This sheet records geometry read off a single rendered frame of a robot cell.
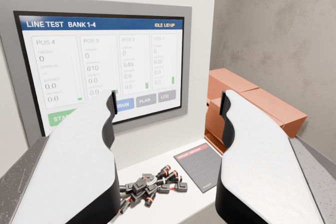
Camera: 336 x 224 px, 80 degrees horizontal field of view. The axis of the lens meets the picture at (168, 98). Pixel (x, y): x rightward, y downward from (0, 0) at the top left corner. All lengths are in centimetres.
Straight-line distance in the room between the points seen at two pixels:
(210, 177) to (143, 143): 24
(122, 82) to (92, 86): 8
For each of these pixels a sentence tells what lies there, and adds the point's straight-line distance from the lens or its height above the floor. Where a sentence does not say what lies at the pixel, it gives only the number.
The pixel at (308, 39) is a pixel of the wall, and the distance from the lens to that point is 271.
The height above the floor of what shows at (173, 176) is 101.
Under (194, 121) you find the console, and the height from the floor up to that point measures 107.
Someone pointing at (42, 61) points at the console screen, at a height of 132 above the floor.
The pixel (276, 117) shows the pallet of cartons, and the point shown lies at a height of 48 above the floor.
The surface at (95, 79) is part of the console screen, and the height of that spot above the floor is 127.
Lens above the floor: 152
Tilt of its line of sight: 31 degrees down
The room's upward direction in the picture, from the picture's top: 9 degrees clockwise
